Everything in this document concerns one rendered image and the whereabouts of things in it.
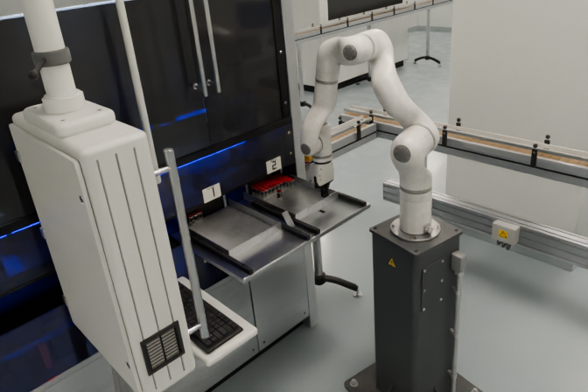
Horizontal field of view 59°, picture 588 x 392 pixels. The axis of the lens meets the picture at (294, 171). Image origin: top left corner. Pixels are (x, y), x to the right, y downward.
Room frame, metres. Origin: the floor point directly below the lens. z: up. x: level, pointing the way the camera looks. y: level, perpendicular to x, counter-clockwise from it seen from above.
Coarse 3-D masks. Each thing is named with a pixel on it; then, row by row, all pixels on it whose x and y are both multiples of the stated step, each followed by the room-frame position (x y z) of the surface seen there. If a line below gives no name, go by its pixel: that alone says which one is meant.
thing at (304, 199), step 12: (300, 180) 2.19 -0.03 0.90; (288, 192) 2.11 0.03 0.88; (300, 192) 2.10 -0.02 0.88; (312, 192) 2.09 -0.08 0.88; (336, 192) 2.01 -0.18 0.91; (264, 204) 1.99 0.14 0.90; (276, 204) 2.01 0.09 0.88; (288, 204) 2.00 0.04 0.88; (300, 204) 1.99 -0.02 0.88; (312, 204) 1.98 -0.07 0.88; (324, 204) 1.96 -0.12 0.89; (300, 216) 1.86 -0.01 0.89
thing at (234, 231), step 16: (224, 208) 2.01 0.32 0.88; (240, 208) 1.98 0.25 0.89; (208, 224) 1.89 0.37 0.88; (224, 224) 1.87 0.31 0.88; (240, 224) 1.86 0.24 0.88; (256, 224) 1.85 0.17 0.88; (272, 224) 1.82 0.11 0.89; (208, 240) 1.71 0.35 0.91; (224, 240) 1.75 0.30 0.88; (240, 240) 1.74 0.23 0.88; (256, 240) 1.70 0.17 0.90
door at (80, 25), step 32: (128, 0) 1.78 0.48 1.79; (160, 0) 1.86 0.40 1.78; (64, 32) 1.63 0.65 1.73; (96, 32) 1.69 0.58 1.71; (160, 32) 1.84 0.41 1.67; (96, 64) 1.68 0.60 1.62; (128, 64) 1.75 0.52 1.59; (160, 64) 1.83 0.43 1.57; (192, 64) 1.91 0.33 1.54; (96, 96) 1.66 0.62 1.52; (128, 96) 1.73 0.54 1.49; (160, 96) 1.81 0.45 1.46; (192, 96) 1.90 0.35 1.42; (160, 128) 1.80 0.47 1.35; (192, 128) 1.88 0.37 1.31; (160, 160) 1.78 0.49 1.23
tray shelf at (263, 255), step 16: (256, 208) 1.99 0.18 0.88; (320, 208) 1.94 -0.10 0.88; (336, 208) 1.92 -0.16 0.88; (352, 208) 1.91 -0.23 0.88; (320, 224) 1.81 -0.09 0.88; (336, 224) 1.80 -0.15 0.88; (176, 240) 1.80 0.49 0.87; (272, 240) 1.72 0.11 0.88; (288, 240) 1.71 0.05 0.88; (304, 240) 1.70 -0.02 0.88; (208, 256) 1.64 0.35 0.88; (240, 256) 1.62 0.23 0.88; (256, 256) 1.61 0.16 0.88; (272, 256) 1.60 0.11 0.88; (288, 256) 1.62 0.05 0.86; (240, 272) 1.52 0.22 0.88; (256, 272) 1.52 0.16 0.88
